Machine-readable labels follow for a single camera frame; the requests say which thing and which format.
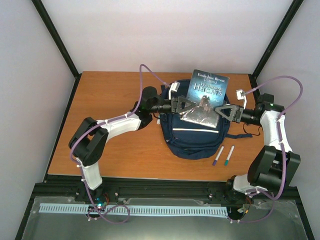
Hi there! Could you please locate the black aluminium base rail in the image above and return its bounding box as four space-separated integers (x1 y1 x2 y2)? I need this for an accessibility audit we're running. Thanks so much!
32 174 300 203

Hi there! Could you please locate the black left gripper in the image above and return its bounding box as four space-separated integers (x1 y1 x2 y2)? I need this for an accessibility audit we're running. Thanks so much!
150 97 196 115

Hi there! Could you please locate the navy blue student backpack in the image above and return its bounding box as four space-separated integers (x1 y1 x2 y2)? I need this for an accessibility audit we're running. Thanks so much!
159 79 252 160

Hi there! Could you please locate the purple capped white marker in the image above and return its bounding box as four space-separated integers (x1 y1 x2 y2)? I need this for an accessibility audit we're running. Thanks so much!
212 145 224 166

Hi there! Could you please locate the green capped white marker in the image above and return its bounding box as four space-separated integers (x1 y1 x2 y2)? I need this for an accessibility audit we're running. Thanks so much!
224 145 235 166

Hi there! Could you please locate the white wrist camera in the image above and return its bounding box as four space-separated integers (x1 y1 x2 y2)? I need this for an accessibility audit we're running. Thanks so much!
236 89 247 109
168 81 180 100

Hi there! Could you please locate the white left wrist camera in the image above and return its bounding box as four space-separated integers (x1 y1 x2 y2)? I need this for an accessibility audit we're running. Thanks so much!
168 81 180 100

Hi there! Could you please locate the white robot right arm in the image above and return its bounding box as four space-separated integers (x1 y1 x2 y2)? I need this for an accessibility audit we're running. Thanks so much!
215 93 301 202

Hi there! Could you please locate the dark blue Wuthering Heights book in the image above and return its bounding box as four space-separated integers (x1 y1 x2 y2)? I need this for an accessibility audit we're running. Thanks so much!
181 69 229 128

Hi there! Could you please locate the light blue slotted cable duct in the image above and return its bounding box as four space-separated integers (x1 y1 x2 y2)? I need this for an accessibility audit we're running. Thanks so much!
38 203 228 218

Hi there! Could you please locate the black frame post right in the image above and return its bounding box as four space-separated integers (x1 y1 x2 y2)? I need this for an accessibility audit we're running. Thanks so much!
251 0 305 78

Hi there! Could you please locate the black frame post left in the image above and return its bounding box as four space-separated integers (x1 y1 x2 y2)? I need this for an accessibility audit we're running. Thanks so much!
31 0 82 78

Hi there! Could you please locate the black frame post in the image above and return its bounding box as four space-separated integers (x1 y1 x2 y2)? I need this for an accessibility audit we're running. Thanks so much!
251 0 305 78
31 0 82 78

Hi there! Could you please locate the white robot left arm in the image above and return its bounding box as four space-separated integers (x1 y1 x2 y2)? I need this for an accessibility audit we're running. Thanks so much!
68 86 196 202

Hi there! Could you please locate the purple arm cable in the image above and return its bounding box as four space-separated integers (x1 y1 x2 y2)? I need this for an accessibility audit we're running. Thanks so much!
241 75 304 223
69 64 176 224

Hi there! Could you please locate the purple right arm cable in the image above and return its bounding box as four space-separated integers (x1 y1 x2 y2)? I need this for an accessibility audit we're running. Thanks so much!
241 75 304 223

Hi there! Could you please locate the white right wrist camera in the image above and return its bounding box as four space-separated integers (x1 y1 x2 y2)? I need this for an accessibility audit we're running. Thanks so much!
236 89 247 109

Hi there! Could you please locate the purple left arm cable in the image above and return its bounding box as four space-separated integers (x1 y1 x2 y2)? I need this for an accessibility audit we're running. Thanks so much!
69 64 176 224

